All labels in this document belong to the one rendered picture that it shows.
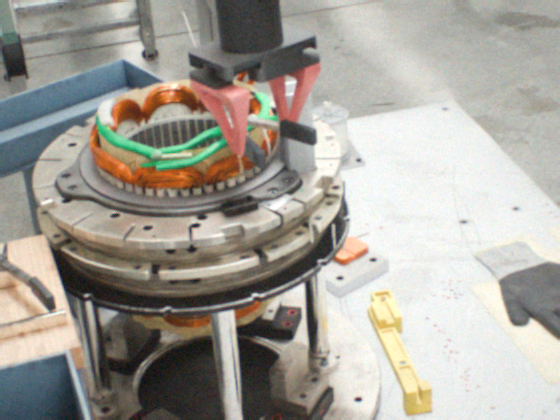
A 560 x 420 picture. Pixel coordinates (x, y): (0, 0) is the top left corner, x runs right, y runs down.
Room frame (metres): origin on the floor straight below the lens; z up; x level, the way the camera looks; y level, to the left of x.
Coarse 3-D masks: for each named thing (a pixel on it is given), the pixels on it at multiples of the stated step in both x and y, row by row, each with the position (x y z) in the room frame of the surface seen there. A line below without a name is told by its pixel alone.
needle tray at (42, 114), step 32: (128, 64) 1.45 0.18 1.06; (32, 96) 1.38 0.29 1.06; (64, 96) 1.40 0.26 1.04; (96, 96) 1.43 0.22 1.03; (0, 128) 1.35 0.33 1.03; (32, 128) 1.35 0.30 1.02; (64, 128) 1.29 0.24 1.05; (0, 160) 1.24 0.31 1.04; (32, 160) 1.26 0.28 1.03; (32, 192) 1.33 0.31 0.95
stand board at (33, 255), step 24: (24, 240) 1.02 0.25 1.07; (24, 264) 0.98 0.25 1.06; (48, 264) 0.98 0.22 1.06; (24, 288) 0.94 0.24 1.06; (48, 288) 0.93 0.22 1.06; (0, 312) 0.90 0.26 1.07; (24, 312) 0.90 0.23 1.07; (48, 312) 0.90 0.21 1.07; (24, 336) 0.86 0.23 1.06; (48, 336) 0.86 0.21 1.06; (72, 336) 0.86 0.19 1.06; (0, 360) 0.83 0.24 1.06; (72, 360) 0.84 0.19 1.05
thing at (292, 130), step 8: (288, 120) 1.01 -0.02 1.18; (280, 128) 1.01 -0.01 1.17; (288, 128) 1.00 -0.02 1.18; (296, 128) 1.00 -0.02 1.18; (304, 128) 0.99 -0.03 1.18; (312, 128) 0.99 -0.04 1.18; (288, 136) 1.00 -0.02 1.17; (296, 136) 1.00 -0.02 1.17; (304, 136) 0.99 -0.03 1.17; (312, 136) 0.99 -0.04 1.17; (312, 144) 0.99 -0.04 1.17
